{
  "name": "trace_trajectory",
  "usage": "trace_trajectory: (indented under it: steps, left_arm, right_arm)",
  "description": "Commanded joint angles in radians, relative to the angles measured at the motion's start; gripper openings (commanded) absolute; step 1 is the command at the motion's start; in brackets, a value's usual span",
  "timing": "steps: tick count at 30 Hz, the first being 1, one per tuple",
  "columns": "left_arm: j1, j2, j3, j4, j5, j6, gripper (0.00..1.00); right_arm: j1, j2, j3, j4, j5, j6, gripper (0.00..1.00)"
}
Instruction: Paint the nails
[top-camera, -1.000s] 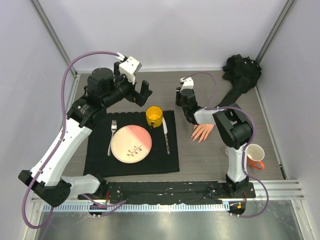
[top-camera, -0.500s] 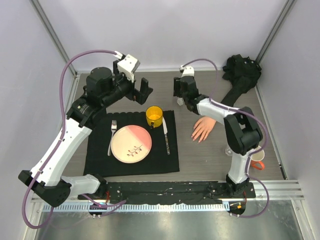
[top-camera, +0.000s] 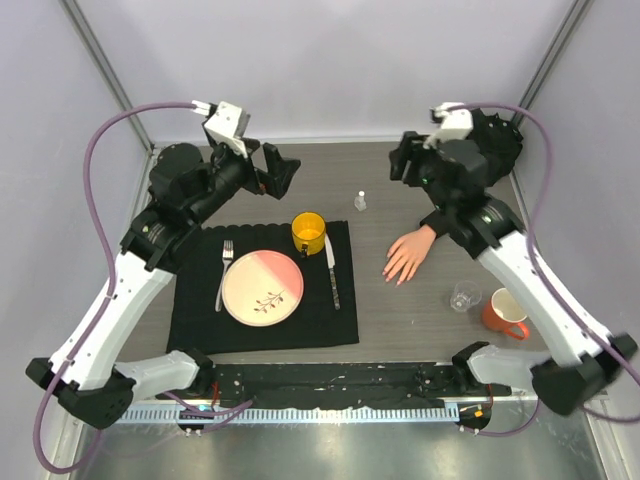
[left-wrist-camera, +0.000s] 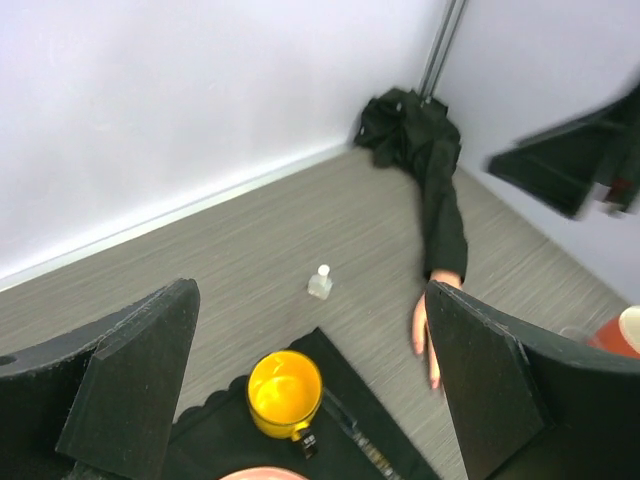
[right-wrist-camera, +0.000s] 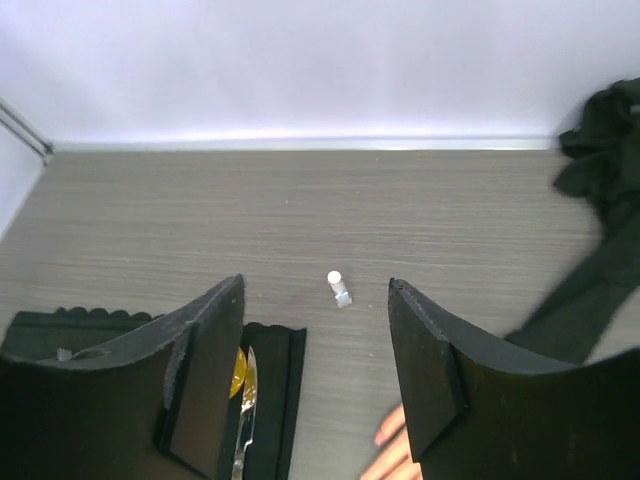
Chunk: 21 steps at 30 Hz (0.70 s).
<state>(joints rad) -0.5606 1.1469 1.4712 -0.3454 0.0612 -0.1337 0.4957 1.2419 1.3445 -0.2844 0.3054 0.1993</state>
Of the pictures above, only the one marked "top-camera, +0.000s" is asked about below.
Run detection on white cable duct strip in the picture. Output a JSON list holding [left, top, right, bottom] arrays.
[[118, 403, 459, 425]]

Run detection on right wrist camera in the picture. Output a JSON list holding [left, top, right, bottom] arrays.
[[423, 102, 473, 149]]

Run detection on clear nail polish bottle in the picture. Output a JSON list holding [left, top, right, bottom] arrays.
[[354, 191, 367, 211]]

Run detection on table knife patterned handle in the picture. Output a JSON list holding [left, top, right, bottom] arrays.
[[325, 235, 341, 310]]

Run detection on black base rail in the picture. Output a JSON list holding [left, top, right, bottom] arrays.
[[176, 362, 512, 410]]

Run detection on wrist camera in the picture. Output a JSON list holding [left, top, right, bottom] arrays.
[[423, 102, 473, 149], [203, 101, 251, 158]]

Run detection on yellow enamel mug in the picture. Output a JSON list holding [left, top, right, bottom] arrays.
[[291, 212, 326, 258]]

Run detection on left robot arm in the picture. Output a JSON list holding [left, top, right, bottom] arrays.
[[26, 140, 301, 430]]

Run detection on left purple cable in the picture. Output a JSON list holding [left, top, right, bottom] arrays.
[[32, 99, 254, 474]]

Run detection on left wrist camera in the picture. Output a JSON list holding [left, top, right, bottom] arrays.
[[203, 101, 251, 158]]

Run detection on orange ceramic mug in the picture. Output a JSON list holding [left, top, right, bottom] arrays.
[[482, 288, 530, 341]]

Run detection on black cloth placemat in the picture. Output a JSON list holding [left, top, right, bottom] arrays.
[[166, 221, 359, 355]]

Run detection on pink and cream plate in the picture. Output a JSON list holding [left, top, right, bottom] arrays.
[[222, 250, 304, 327]]

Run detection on clear plastic cup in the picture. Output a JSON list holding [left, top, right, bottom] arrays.
[[450, 280, 482, 313]]

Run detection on silver fork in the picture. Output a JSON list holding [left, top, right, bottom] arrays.
[[215, 240, 234, 312]]

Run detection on mannequin hand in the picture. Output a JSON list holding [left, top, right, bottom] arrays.
[[382, 226, 437, 286]]

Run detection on black sleeve forearm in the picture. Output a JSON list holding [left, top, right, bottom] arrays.
[[414, 108, 523, 239]]

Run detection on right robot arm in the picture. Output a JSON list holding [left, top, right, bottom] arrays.
[[389, 131, 638, 416]]

